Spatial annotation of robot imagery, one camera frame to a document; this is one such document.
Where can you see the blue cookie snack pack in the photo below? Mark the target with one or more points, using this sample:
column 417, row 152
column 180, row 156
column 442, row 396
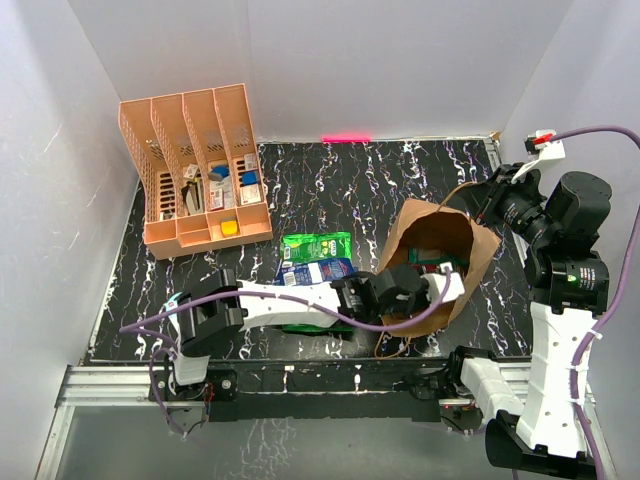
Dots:
column 299, row 275

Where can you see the teal red snack bag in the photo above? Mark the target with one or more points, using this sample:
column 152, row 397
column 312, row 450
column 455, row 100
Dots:
column 421, row 256

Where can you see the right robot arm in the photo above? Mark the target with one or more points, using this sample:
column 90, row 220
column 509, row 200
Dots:
column 568, row 290

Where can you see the brown paper bag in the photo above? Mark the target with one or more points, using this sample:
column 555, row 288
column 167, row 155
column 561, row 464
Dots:
column 442, row 249

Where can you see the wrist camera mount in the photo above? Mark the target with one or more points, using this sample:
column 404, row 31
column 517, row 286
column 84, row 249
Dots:
column 446, row 285
column 542, row 151

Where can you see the black stapler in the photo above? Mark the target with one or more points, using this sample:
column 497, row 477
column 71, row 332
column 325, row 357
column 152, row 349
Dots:
column 192, row 198

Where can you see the red white label box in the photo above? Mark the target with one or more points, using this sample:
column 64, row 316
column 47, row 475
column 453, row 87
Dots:
column 216, row 198

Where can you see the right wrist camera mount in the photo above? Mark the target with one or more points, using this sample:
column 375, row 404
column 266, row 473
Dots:
column 542, row 151

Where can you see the white red small box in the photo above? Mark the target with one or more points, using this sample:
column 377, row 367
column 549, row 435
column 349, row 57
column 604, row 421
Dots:
column 251, row 194

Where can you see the pink tape strip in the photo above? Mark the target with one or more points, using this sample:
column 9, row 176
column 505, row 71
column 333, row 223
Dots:
column 346, row 137

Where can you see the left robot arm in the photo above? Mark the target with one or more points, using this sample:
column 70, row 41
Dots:
column 210, row 313

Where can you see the dark blue spicy chips bag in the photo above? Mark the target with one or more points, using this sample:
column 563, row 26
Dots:
column 331, row 269

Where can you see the yellow sticky note block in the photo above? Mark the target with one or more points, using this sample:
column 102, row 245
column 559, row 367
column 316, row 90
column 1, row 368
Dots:
column 229, row 228

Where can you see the green chips bag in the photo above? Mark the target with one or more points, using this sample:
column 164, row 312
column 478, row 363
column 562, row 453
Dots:
column 307, row 248

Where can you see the blue eraser box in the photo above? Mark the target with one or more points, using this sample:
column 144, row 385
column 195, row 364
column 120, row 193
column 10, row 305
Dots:
column 249, row 178

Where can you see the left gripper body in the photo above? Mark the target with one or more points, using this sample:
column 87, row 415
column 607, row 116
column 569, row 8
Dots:
column 416, row 300

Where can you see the aluminium front rail frame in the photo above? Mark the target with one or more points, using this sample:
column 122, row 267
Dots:
column 292, row 406

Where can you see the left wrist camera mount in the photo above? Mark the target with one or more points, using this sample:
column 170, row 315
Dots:
column 446, row 285

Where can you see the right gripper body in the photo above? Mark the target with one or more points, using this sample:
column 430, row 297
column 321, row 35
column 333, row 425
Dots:
column 514, row 204

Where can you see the light blue packaged tool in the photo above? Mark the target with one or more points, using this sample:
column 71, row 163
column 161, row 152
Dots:
column 172, row 307

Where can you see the peach desk file organizer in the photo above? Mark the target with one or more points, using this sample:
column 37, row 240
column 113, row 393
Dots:
column 198, row 136

